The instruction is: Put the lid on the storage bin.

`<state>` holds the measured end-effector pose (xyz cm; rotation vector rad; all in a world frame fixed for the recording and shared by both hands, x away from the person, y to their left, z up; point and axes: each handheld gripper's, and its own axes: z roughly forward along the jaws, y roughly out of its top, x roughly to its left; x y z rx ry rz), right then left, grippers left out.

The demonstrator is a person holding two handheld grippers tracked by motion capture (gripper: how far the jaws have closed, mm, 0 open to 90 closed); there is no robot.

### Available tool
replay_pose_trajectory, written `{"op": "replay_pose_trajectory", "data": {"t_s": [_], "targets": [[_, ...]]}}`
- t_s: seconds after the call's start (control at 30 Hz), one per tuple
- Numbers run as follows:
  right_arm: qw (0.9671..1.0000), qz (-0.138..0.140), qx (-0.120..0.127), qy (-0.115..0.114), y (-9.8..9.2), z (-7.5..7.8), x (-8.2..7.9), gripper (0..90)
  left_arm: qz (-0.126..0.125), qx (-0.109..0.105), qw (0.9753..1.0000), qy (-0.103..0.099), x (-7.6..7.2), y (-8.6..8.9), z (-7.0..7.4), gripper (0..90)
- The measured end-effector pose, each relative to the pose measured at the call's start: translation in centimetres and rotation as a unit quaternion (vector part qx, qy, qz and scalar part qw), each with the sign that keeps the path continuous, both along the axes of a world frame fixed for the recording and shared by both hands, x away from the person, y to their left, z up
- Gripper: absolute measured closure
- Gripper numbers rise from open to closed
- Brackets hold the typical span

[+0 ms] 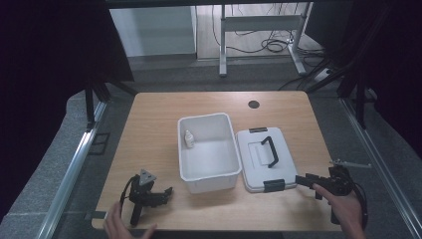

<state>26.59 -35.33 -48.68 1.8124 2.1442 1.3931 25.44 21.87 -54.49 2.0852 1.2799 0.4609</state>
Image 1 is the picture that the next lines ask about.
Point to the aluminium rail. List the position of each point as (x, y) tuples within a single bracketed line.
[(71, 172), (381, 166)]

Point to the small white bottle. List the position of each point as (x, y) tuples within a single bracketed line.
[(189, 139)]

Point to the white metal desk frame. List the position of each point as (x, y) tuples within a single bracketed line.
[(223, 49)]

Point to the dark curtain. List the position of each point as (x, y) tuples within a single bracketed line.
[(391, 66), (49, 83)]

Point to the white panel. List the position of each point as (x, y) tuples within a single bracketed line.
[(152, 31)]

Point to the person's left hand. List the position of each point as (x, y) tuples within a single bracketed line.
[(121, 224)]

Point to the dark round table grommet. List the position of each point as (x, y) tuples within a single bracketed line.
[(253, 104)]

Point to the person's right hand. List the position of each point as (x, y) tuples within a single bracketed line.
[(345, 209)]

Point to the black square bracket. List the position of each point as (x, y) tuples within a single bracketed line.
[(99, 143)]

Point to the black metal stand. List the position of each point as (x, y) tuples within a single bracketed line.
[(360, 99), (90, 103)]

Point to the white plastic storage box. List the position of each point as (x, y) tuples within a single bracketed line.
[(209, 156)]

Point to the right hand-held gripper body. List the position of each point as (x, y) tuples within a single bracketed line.
[(340, 181)]

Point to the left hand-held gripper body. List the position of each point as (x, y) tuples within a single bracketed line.
[(141, 194)]

